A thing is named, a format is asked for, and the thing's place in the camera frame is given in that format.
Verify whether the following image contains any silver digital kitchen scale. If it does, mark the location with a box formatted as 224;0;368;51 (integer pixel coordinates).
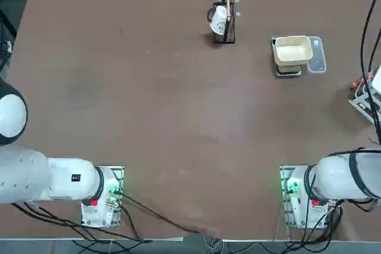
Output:
270;35;302;79

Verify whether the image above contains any cream rectangular container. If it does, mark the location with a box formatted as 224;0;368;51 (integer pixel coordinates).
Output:
274;36;314;67

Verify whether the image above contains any clear plastic lid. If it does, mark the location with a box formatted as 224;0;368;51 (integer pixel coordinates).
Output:
306;36;327;74

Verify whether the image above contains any white smiley mug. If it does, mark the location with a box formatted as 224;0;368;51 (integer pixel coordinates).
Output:
207;5;232;36

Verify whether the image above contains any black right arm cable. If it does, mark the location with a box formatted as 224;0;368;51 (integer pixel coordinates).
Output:
360;0;381;145

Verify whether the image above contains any white three-layer storage frame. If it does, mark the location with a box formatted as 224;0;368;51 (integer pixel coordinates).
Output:
347;65;381;124

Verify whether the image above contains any black cable across table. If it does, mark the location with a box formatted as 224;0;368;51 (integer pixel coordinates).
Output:
118;191;221;236

